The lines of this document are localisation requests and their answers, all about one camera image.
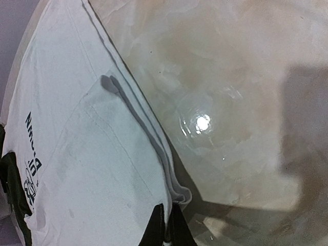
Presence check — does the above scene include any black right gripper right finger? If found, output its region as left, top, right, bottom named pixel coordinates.
left=169, top=204, right=197, bottom=246

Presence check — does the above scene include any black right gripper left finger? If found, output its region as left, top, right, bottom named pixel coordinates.
left=139, top=204, right=166, bottom=246

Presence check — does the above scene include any white and green raglan shirt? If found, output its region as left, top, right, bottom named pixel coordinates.
left=1, top=1, right=192, bottom=245

